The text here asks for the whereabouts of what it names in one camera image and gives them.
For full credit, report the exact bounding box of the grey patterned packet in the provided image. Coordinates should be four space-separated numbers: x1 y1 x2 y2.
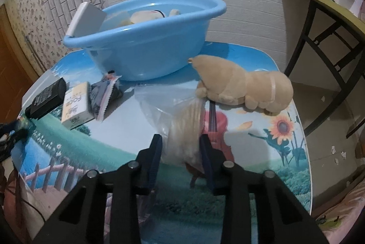
90 71 123 122

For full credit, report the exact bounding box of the pink printed bedding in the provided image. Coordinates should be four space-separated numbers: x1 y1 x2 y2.
311 184 365 244

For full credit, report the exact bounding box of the white power adapter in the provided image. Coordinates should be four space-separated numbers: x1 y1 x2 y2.
65 2 107 39

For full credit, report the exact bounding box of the plush doll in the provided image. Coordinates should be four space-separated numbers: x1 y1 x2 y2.
114 9 183 26

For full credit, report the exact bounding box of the wooden door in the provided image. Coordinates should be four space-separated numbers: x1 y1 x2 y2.
0 3 32 125

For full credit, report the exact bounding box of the white cardboard box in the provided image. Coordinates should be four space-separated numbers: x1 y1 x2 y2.
61 82 95 130

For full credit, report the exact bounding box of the metal pole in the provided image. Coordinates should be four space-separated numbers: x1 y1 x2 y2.
25 36 46 73

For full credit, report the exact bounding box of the black power adapter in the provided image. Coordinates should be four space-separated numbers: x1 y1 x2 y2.
25 77 67 120

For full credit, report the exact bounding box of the clear bag of cotton swabs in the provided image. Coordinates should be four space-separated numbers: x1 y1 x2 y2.
134 87 211 167

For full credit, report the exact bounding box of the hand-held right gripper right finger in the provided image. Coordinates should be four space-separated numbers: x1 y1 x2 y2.
199 134 328 244

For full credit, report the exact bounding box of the blue plastic basin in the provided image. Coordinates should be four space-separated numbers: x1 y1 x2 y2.
63 0 228 81

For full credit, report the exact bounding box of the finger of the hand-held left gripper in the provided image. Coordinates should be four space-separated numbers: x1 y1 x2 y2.
0 130 30 153
0 120 29 133

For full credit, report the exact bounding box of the yellow-topped side table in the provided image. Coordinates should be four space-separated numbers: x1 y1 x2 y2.
278 0 365 139

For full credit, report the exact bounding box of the tan plush toy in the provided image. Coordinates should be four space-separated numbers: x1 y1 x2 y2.
188 55 294 116

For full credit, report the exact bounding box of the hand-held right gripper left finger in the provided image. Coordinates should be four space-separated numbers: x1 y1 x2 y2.
37 134 163 244

